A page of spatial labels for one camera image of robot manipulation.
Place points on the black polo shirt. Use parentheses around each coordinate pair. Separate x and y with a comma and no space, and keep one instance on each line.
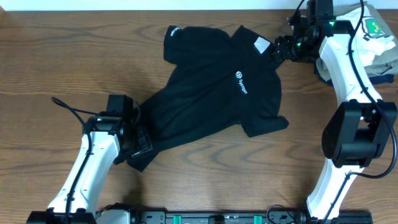
(219,80)

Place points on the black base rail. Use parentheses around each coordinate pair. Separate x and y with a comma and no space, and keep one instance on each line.
(248,217)

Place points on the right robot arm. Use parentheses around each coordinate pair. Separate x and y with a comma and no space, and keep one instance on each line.
(363,122)

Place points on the grey folded garment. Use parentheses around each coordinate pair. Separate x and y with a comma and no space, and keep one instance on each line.
(385,64)

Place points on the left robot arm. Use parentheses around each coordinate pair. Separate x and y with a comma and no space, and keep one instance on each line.
(109,137)

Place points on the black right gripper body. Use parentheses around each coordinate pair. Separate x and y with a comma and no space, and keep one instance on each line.
(285,46)

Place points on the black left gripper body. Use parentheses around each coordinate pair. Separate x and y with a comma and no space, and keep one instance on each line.
(140,142)

